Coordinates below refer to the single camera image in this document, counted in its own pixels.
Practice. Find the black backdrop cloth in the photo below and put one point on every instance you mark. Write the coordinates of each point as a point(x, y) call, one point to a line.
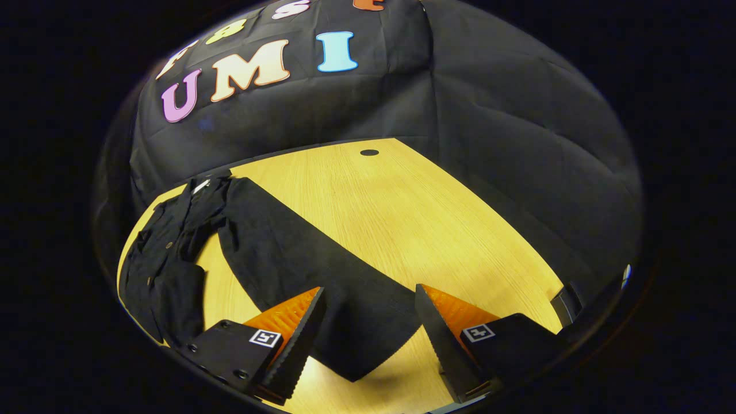
point(489, 115)

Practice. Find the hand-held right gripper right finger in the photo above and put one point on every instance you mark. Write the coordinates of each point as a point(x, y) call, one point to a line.
point(443, 345)

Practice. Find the black button shirt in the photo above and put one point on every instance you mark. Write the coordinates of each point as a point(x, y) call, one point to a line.
point(287, 253)

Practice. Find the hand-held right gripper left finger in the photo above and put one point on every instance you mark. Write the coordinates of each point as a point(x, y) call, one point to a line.
point(305, 339)

